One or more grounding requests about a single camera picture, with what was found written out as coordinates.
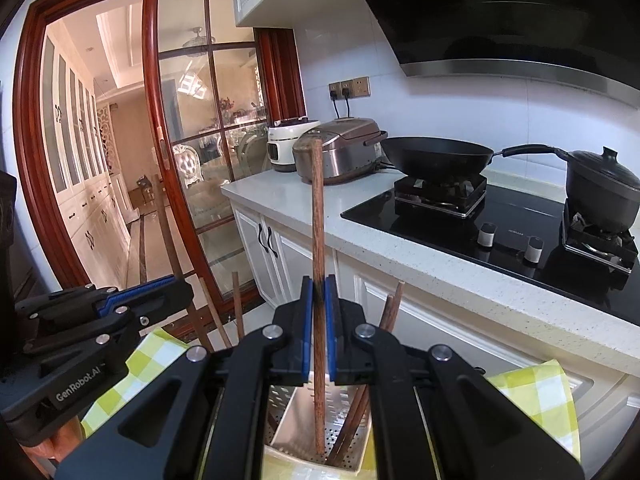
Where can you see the person's left hand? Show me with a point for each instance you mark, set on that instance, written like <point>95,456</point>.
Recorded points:
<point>52,445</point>

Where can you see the silver rice cooker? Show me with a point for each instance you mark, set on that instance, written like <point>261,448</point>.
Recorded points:
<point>345,155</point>

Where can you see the red wooden sliding glass door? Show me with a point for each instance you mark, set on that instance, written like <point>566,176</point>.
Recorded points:
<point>150,135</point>

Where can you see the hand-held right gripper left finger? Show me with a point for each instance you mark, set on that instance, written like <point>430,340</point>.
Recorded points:
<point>307,330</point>

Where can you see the white perforated utensil holder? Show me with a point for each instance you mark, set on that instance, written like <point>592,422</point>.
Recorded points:
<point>295,420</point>

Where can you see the white ornate dining chair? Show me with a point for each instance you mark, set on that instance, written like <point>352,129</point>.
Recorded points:
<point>186,165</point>

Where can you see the black glass gas cooktop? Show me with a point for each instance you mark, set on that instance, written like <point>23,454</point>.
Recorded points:
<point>435,235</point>

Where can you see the silver cooktop knob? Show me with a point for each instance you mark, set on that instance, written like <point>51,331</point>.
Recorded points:
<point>486,236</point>
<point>534,251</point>

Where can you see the black burner stand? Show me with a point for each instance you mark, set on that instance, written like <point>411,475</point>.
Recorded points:
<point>595,245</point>
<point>440,197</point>

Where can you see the black lidded pot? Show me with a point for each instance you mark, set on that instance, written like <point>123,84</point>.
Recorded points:
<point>605,190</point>

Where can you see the brown wooden chopstick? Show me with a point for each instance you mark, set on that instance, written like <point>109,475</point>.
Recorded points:
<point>167,240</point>
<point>395,305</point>
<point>215,312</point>
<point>238,305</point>
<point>384,312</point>
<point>318,210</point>

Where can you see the red wooden door frame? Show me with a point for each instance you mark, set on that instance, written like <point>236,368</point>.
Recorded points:
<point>30,135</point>

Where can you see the white pressure cooker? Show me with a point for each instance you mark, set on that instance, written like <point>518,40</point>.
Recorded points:
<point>285,147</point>

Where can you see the white display cabinet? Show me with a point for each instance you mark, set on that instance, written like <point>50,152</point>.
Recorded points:
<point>75,170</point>

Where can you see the black range hood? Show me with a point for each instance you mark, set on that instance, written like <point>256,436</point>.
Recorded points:
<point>500,10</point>

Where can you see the yellow checked tablecloth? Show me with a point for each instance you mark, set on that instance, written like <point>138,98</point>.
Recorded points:
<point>530,400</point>

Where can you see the gold wall socket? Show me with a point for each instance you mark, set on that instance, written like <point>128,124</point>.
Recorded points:
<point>350,87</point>

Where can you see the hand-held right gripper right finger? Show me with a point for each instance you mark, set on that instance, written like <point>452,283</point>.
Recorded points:
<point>331,330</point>

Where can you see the white kitchen counter cabinets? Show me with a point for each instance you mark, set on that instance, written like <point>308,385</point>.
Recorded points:
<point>300,210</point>

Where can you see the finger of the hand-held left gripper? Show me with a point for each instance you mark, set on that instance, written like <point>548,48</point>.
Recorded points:
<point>90,337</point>
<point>150,295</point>

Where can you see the black wok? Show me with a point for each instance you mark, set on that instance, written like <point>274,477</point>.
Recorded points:
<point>435,157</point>

